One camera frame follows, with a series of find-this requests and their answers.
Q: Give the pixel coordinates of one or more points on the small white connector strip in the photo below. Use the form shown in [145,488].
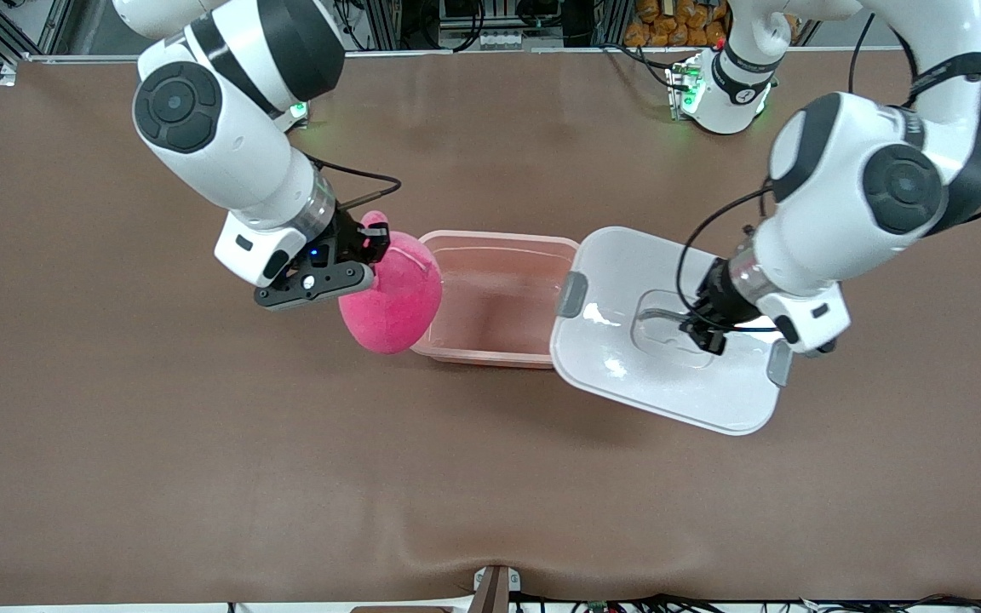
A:
[501,39]

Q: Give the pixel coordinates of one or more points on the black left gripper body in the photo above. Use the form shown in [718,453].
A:
[719,300]

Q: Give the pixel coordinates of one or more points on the pink round plush toy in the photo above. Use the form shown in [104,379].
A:
[392,298]

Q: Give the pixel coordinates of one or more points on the white box lid grey latches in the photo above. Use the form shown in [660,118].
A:
[652,375]

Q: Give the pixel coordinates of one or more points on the metal table clamp bracket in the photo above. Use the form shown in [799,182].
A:
[495,592]

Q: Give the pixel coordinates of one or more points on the orange packaged items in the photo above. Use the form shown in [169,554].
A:
[652,30]

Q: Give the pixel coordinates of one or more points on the brown table mat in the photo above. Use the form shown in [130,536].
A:
[201,511]

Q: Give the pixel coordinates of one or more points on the translucent pink storage box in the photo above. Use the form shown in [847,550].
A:
[499,298]

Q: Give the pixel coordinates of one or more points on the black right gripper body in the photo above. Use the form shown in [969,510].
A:
[348,237]

